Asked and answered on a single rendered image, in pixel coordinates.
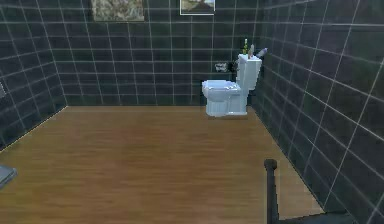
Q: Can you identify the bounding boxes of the white toilet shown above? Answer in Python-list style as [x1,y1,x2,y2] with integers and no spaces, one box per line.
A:
[201,53,263,118]

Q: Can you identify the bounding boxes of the grey flat slab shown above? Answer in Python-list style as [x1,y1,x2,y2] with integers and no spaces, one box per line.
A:
[0,164,18,190]

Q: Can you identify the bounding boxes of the white framed wall picture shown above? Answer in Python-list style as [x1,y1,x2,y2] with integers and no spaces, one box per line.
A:
[179,0,216,16]

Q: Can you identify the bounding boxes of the beige framed wall picture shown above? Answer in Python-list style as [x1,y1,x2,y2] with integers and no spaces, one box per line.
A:
[91,0,146,22]

